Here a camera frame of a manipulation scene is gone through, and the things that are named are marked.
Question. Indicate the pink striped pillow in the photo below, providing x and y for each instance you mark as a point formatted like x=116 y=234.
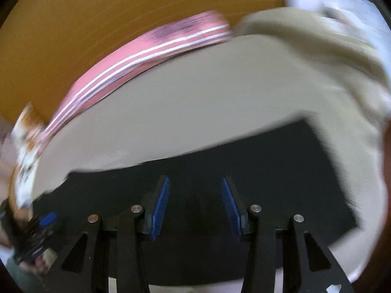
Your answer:
x=137 y=58

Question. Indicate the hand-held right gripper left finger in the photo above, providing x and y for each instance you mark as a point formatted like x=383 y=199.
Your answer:
x=162 y=207

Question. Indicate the black pants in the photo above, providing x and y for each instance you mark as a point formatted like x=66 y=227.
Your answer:
x=213 y=164

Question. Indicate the floral pillow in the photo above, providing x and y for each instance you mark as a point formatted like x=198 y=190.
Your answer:
x=24 y=146

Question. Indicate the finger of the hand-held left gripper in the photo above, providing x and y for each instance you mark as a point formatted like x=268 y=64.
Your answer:
x=49 y=219

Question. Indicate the white patterned cloth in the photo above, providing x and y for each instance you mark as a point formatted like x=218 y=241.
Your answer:
x=354 y=3

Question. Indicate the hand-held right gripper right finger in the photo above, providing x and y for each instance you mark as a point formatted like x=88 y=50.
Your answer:
x=230 y=207

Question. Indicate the beige blanket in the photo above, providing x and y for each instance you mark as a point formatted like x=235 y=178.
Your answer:
x=305 y=36

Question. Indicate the woven wooden headboard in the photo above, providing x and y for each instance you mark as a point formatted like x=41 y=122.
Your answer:
x=91 y=21

